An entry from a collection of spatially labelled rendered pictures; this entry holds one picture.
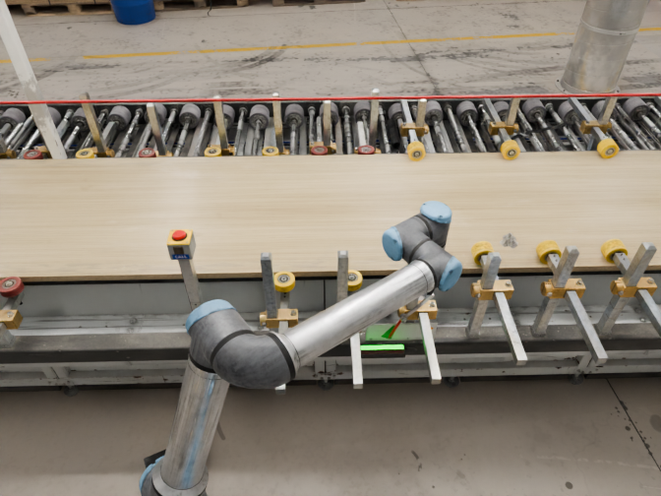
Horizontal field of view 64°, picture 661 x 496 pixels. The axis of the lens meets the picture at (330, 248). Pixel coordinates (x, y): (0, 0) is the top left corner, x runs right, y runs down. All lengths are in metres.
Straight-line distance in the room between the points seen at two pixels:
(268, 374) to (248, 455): 1.48
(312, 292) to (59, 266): 0.97
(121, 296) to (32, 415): 0.94
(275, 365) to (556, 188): 1.76
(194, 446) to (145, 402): 1.41
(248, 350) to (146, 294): 1.16
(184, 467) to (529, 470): 1.65
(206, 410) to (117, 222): 1.20
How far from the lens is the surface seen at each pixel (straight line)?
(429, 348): 1.82
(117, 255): 2.20
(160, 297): 2.24
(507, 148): 2.65
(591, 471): 2.78
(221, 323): 1.18
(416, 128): 2.71
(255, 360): 1.12
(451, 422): 2.69
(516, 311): 2.34
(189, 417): 1.37
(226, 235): 2.16
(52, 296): 2.38
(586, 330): 1.90
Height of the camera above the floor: 2.31
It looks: 43 degrees down
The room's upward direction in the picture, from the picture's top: straight up
